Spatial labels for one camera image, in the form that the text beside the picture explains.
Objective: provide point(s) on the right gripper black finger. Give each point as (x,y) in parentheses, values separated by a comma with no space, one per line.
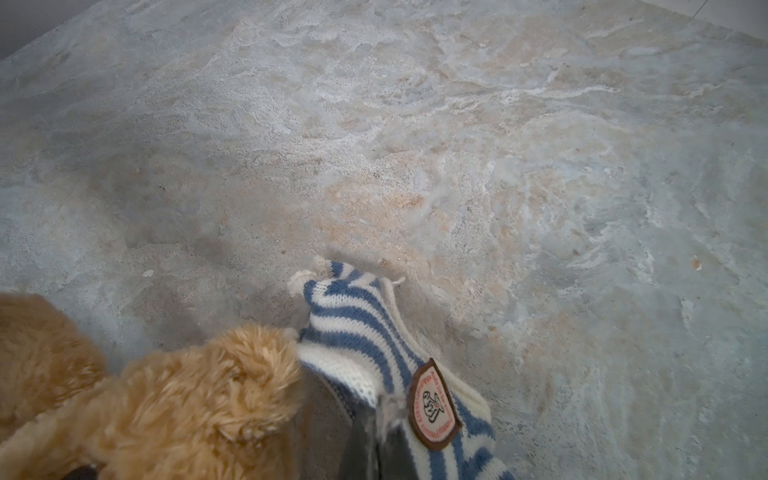
(376,448)

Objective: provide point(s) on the blue white striped knit sweater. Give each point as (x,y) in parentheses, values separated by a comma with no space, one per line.
(357,344)

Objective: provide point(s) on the brown teddy bear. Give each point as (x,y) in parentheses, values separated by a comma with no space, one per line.
(224,409)

